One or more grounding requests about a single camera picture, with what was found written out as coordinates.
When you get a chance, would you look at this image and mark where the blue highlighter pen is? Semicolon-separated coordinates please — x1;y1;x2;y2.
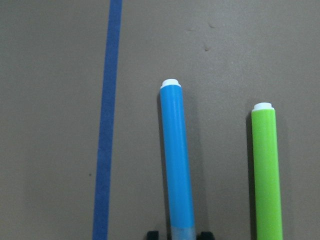
159;78;196;240

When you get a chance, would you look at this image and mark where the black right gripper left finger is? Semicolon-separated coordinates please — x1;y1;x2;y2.
146;230;159;240

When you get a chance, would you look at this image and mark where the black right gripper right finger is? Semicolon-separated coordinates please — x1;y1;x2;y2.
197;231;215;240

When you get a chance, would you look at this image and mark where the green highlighter pen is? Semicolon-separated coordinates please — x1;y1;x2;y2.
251;102;283;240

